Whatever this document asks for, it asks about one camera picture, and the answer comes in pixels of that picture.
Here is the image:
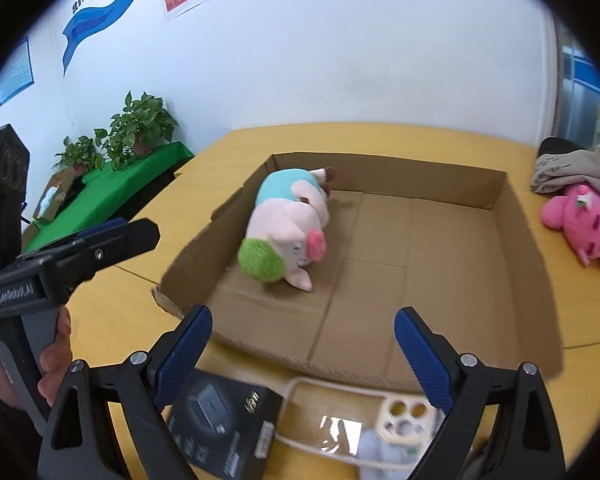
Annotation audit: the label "blue glass window panel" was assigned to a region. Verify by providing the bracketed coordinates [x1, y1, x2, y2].
[555, 25, 600, 151]

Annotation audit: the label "blue ribbon wall decal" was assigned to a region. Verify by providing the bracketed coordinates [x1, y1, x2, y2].
[61, 0, 173, 78]

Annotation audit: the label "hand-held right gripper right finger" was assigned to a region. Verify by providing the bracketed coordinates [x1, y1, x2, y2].
[394, 306, 566, 480]

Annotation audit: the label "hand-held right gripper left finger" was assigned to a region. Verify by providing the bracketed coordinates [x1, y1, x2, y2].
[37, 304, 214, 480]

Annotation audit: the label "small open cardboard box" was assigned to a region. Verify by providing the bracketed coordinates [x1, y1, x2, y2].
[32, 167, 78, 223]

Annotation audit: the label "beige cloth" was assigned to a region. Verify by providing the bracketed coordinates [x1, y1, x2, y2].
[530, 142, 600, 198]

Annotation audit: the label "black product box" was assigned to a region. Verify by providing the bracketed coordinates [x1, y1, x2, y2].
[166, 371, 285, 480]

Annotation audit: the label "brown cardboard box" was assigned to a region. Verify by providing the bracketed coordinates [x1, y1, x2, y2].
[151, 152, 566, 396]

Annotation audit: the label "small potted green plant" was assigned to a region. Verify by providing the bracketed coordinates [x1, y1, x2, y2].
[55, 135, 106, 177]

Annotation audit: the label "clear beige phone case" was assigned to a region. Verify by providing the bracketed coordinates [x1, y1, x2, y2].
[272, 376, 446, 480]

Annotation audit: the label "pig plush toy green hair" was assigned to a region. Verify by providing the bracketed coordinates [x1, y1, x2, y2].
[237, 166, 338, 292]

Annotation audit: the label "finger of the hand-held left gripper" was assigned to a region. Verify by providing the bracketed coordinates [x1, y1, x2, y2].
[55, 219, 161, 291]
[75, 217, 127, 242]

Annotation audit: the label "silver phone stand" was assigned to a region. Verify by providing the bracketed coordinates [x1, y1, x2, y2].
[352, 422, 426, 480]

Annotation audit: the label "person's left hand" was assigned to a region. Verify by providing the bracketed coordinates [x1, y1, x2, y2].
[37, 307, 73, 408]

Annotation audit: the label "black cloth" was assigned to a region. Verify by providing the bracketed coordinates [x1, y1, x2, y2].
[537, 136, 588, 158]

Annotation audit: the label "pink plush toy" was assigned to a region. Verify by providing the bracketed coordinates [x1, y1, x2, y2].
[540, 183, 600, 281]

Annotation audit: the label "blue framed wall poster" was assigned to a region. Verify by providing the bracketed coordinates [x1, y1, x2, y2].
[0, 37, 33, 107]

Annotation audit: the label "large potted green plant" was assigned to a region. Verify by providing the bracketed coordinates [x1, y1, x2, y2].
[96, 91, 179, 171]

